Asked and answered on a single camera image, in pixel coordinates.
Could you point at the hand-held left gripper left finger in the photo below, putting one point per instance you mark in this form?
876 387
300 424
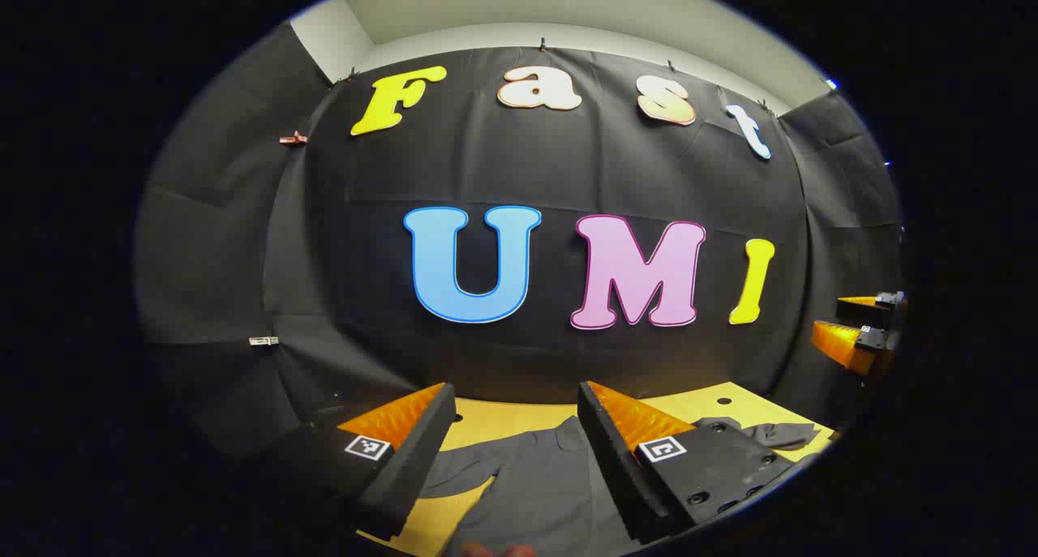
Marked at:
409 468

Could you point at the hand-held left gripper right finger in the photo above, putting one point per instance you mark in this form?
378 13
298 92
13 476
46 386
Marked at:
616 476

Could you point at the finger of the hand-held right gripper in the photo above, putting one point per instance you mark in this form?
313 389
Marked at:
872 307
847 344

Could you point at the small red clip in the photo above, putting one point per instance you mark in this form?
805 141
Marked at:
293 139

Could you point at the small white clip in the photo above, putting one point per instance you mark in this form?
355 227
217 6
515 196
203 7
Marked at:
263 341

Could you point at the grey button-up shirt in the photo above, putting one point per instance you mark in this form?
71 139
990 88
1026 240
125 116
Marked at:
535 484

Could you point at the black backdrop cloth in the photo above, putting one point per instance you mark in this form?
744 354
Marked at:
568 176

